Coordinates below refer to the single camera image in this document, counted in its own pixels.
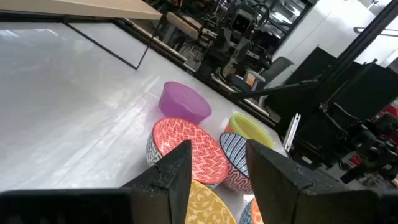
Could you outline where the yellow floral blue ceramic bowl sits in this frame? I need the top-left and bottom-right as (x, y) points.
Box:
(185, 179), (238, 224)

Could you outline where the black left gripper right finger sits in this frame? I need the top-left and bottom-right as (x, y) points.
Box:
(245, 139), (379, 224)

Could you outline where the blue-striped red-wave ceramic bowl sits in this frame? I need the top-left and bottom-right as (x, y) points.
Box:
(219, 132), (254, 194)

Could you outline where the white aluminium profile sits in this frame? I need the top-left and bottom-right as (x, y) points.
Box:
(282, 113), (302, 152)

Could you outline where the wooden shelf with black frame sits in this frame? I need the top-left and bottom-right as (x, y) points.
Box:
(0, 0), (163, 70)

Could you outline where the grey office chair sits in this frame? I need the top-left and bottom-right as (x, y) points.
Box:
(242, 56), (295, 94)

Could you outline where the green plastic bowl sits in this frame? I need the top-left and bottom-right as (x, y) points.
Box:
(229, 113), (275, 149)

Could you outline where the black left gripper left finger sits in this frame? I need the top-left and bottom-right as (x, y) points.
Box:
(121, 139), (193, 224)

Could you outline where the black metal rig frame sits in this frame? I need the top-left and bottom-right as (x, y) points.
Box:
(231, 0), (398, 102)

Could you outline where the purple plastic bowl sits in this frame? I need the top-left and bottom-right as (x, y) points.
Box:
(159, 81), (213, 126)

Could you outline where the orange blue-star ceramic bowl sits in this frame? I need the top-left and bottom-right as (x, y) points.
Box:
(239, 198), (265, 224)

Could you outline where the red leaf-pattern ceramic bowl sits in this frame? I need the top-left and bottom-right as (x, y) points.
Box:
(146, 117), (230, 190)

